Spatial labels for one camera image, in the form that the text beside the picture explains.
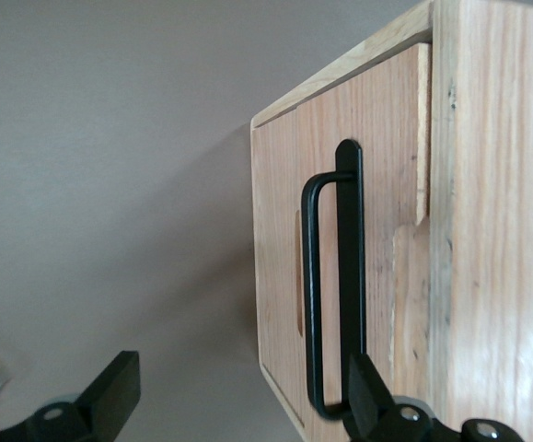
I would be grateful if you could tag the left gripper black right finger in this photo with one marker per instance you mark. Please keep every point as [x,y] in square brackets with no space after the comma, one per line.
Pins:
[372,414]

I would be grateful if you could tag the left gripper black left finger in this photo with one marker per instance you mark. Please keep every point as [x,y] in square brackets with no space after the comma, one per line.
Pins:
[105,400]

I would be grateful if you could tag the wooden drawer cabinet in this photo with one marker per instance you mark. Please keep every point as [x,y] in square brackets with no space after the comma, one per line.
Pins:
[501,184]

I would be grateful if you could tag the wooden drawer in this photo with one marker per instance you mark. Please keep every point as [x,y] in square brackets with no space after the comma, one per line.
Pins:
[385,161]

